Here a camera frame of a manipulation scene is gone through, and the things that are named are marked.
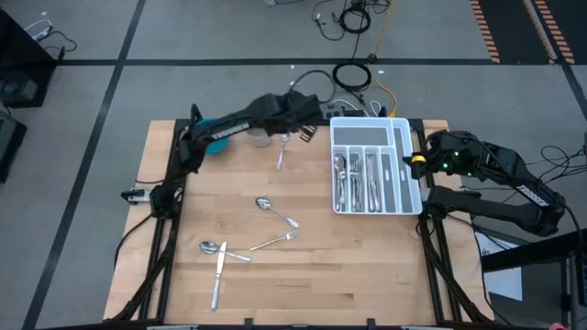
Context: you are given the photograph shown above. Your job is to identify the yellow cable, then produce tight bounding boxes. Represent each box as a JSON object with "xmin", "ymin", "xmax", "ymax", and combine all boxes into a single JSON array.
[{"xmin": 370, "ymin": 0, "xmax": 400, "ymax": 118}]

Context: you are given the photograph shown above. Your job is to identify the black equipment case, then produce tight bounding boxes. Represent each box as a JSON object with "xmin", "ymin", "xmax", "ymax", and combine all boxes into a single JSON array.
[{"xmin": 0, "ymin": 107, "xmax": 28, "ymax": 184}]

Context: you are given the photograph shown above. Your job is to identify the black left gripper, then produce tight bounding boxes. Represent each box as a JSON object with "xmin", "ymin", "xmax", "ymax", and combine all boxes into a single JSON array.
[{"xmin": 279, "ymin": 90, "xmax": 323, "ymax": 143}]

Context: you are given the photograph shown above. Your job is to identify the black desk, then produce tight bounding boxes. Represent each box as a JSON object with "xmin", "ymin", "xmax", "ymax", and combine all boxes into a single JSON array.
[{"xmin": 481, "ymin": 227, "xmax": 587, "ymax": 274}]

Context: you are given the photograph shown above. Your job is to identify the black cabinet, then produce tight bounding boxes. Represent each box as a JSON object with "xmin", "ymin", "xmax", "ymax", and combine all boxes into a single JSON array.
[{"xmin": 0, "ymin": 7, "xmax": 58, "ymax": 110}]

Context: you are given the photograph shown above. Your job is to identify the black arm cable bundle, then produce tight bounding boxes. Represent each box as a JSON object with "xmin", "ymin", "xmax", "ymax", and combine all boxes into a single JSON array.
[{"xmin": 522, "ymin": 144, "xmax": 587, "ymax": 205}]

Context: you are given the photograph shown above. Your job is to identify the silver spoon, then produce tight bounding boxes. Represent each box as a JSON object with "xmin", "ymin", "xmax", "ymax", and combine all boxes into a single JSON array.
[
  {"xmin": 276, "ymin": 132, "xmax": 292, "ymax": 171},
  {"xmin": 255, "ymin": 196, "xmax": 301, "ymax": 229},
  {"xmin": 333, "ymin": 154, "xmax": 344, "ymax": 213},
  {"xmin": 338, "ymin": 155, "xmax": 349, "ymax": 207},
  {"xmin": 198, "ymin": 240, "xmax": 253, "ymax": 264}
]

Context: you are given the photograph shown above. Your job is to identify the grey metal stand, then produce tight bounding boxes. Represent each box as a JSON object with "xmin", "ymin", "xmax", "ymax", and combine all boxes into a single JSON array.
[{"xmin": 559, "ymin": 249, "xmax": 587, "ymax": 330}]

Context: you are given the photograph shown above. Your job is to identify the white cutlery tray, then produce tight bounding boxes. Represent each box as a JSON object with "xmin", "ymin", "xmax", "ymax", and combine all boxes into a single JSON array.
[{"xmin": 329, "ymin": 115, "xmax": 424, "ymax": 216}]

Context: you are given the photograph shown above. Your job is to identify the white cable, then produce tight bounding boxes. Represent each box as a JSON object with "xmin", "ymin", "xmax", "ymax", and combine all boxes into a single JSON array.
[
  {"xmin": 23, "ymin": 18, "xmax": 54, "ymax": 40},
  {"xmin": 333, "ymin": 97, "xmax": 382, "ymax": 118}
]

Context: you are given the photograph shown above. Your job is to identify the grey speckled mug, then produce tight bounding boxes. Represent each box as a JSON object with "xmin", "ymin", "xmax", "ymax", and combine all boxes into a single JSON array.
[{"xmin": 247, "ymin": 126, "xmax": 273, "ymax": 149}]

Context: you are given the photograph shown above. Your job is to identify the coiled black cable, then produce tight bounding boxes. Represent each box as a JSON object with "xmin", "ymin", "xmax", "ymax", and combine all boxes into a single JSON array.
[
  {"xmin": 331, "ymin": 61, "xmax": 373, "ymax": 94},
  {"xmin": 338, "ymin": 5, "xmax": 371, "ymax": 35}
]

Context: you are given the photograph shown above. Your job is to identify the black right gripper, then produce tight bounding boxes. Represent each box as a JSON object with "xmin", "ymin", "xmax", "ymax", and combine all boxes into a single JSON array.
[{"xmin": 402, "ymin": 130, "xmax": 485, "ymax": 181}]

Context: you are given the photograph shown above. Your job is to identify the teal bowl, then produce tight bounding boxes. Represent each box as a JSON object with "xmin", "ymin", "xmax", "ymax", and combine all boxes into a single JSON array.
[{"xmin": 194, "ymin": 117, "xmax": 231, "ymax": 156}]

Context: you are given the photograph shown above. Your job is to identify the black metal table frame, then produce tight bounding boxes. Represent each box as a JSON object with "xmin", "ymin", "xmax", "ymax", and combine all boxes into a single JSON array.
[{"xmin": 104, "ymin": 103, "xmax": 495, "ymax": 330}]

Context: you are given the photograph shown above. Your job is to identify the grey power strip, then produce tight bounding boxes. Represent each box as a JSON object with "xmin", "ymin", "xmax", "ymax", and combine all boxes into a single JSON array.
[{"xmin": 320, "ymin": 103, "xmax": 349, "ymax": 120}]

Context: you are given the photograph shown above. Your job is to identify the white paper sheet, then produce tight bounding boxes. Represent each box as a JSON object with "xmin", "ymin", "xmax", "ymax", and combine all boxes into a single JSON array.
[{"xmin": 474, "ymin": 231, "xmax": 525, "ymax": 303}]

